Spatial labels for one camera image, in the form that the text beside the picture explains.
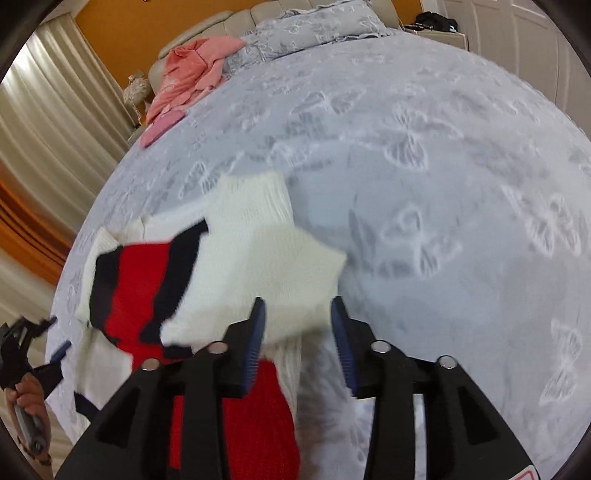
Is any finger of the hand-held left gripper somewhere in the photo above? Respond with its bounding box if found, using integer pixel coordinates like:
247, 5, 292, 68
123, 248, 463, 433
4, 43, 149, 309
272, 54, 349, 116
28, 340, 73, 397
0, 316, 58, 352

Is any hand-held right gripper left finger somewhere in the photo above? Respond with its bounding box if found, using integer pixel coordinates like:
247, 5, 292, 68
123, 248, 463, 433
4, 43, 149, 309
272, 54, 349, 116
54, 296, 268, 480

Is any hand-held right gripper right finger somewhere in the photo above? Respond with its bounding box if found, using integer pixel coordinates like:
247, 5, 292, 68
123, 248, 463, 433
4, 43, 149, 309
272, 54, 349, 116
330, 295, 542, 480

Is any red white black knit sweater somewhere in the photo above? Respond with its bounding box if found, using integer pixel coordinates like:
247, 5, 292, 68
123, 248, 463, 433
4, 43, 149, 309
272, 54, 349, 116
74, 172, 350, 480

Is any person's left hand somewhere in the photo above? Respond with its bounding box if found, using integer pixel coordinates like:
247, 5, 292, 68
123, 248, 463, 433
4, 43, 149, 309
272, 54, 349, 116
4, 372, 48, 446

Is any grey butterfly blanket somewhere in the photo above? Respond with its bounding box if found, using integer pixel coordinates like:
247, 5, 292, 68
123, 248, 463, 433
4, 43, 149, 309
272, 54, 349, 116
44, 27, 591, 480

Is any beige curtain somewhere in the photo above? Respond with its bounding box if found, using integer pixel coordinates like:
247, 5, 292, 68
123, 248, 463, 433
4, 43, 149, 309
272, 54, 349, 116
0, 13, 136, 324

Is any white bedside lamp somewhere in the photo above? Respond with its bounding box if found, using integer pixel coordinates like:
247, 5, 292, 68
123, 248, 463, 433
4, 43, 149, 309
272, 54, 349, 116
122, 71, 151, 110

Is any pink garment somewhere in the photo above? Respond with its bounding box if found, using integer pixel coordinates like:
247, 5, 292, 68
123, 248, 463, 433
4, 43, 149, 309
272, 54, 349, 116
145, 38, 248, 126

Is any grey ruffled pillow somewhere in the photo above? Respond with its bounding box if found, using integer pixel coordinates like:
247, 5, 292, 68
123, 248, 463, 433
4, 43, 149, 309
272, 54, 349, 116
225, 0, 399, 75

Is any beige tufted headboard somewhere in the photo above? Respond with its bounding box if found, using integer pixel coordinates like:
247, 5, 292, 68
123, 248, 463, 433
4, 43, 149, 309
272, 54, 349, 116
148, 0, 403, 93

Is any white bedside table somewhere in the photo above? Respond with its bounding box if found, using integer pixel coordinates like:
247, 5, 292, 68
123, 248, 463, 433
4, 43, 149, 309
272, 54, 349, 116
401, 22, 471, 52

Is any black bag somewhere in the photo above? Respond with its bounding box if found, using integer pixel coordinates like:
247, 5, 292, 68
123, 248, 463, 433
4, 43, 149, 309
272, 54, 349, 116
412, 11, 459, 34

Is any white panelled wardrobe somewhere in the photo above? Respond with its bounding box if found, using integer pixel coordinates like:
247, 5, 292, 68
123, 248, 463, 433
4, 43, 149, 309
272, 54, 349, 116
438, 0, 575, 121

